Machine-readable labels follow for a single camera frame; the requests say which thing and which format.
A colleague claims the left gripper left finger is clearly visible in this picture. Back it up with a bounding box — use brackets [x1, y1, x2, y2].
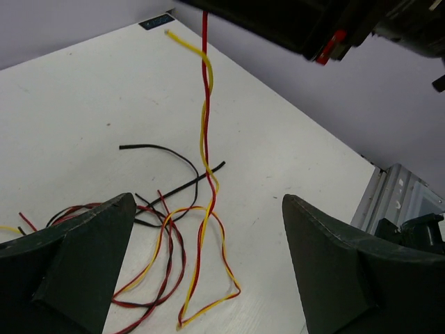
[1, 193, 136, 333]

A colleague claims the right blue label sticker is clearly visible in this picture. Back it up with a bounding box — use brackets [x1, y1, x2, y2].
[139, 13, 175, 31]

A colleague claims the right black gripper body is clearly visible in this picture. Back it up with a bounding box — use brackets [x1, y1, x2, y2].
[304, 1, 444, 61]

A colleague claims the black flat cable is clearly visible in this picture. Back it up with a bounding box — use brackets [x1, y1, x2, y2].
[118, 143, 226, 228]

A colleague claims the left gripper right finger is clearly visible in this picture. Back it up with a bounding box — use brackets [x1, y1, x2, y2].
[282, 194, 444, 333]

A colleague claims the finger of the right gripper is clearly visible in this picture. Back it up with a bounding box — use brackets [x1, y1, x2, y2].
[182, 0, 334, 56]

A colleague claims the aluminium rail frame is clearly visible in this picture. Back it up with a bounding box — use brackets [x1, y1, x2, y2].
[351, 164, 444, 234]

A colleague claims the red black twisted wire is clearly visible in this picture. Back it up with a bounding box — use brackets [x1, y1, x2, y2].
[17, 189, 187, 331]

